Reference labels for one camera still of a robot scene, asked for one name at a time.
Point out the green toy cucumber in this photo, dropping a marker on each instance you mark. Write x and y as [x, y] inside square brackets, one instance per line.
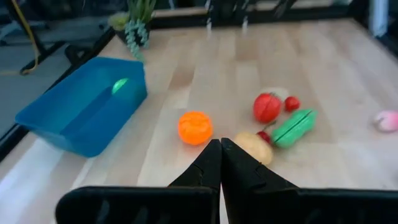
[293, 128]

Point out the orange toy orange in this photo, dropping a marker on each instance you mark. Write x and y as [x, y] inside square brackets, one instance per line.
[195, 127]

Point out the potted artificial green plant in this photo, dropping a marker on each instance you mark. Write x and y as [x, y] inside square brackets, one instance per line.
[136, 28]

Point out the green toy lime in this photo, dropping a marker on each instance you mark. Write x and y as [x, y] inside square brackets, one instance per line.
[119, 85]

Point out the red toy cherry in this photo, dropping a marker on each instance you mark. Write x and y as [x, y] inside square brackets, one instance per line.
[292, 103]
[264, 137]

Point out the black stand base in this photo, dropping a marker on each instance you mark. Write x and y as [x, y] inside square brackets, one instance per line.
[43, 56]

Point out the pink toy peach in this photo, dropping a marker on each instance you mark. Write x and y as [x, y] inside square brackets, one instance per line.
[387, 121]

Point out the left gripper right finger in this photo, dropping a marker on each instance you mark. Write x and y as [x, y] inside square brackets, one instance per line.
[248, 193]

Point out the tan toy potato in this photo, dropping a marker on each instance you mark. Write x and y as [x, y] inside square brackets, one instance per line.
[253, 147]

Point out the red toy tomato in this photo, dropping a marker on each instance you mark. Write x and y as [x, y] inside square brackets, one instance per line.
[266, 107]

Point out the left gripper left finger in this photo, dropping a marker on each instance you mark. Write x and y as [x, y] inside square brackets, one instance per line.
[199, 193]

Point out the blue plastic tupperware container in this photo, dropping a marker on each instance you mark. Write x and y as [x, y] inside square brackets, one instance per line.
[77, 124]

